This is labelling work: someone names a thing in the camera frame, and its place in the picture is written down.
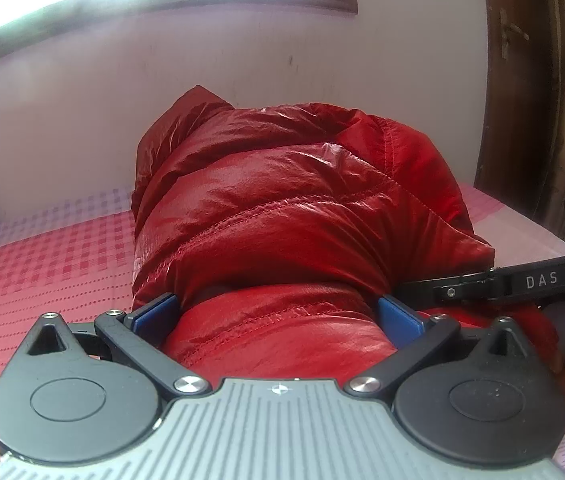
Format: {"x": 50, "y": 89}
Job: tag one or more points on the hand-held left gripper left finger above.
{"x": 155, "y": 311}

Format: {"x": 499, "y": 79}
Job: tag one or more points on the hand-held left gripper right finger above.
{"x": 398, "y": 317}

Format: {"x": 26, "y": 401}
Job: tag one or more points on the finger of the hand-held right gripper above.
{"x": 507, "y": 284}

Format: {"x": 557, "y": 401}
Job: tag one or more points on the red puffer jacket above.
{"x": 287, "y": 200}

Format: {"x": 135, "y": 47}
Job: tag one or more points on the brown wooden door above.
{"x": 537, "y": 110}

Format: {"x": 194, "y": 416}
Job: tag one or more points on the pink checkered bed sheet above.
{"x": 37, "y": 270}

